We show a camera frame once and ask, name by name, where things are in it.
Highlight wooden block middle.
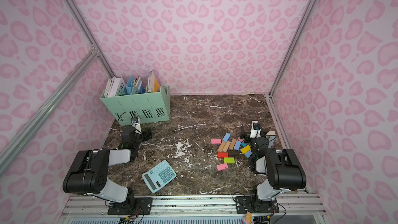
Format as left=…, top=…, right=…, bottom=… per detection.
left=222, top=141, right=231, bottom=152

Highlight aluminium front rail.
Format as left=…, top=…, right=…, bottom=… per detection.
left=58, top=191, right=330, bottom=224

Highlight wooden block right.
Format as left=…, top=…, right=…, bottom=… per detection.
left=228, top=139, right=237, bottom=150

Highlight pink block near front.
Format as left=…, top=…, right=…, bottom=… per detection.
left=216, top=163, right=229, bottom=171

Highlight wooden and blue arch blocks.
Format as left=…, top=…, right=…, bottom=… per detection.
left=266, top=131, right=277, bottom=148

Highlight teal calculator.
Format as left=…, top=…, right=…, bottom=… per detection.
left=142, top=160, right=177, bottom=193

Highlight light blue block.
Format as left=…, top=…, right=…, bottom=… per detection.
left=222, top=133, right=231, bottom=142

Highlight wooden block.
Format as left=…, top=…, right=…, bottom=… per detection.
left=218, top=141, right=226, bottom=152
left=222, top=141, right=231, bottom=152
left=228, top=139, right=237, bottom=150

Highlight mint green file organizer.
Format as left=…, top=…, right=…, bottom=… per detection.
left=101, top=85, right=170, bottom=126

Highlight pink block top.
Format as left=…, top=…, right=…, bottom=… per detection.
left=211, top=139, right=222, bottom=145

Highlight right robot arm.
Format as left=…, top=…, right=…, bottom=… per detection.
left=239, top=121, right=306, bottom=203

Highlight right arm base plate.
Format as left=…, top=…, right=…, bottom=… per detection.
left=233, top=196, right=279, bottom=215

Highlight red block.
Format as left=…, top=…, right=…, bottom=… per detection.
left=217, top=152, right=229, bottom=158

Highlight wooden block left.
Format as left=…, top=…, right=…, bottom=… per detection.
left=218, top=141, right=226, bottom=152

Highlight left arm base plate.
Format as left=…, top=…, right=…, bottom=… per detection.
left=107, top=197, right=153, bottom=216

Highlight pink block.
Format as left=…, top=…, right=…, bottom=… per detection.
left=211, top=139, right=222, bottom=145
left=216, top=163, right=229, bottom=171

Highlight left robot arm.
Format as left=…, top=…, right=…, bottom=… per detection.
left=62, top=125, right=152, bottom=205

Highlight green block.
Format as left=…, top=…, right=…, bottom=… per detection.
left=223, top=157, right=235, bottom=164

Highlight papers in organizer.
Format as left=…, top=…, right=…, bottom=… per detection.
left=102, top=71, right=161, bottom=98

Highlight yellow block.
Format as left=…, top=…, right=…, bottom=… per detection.
left=240, top=145, right=251, bottom=154

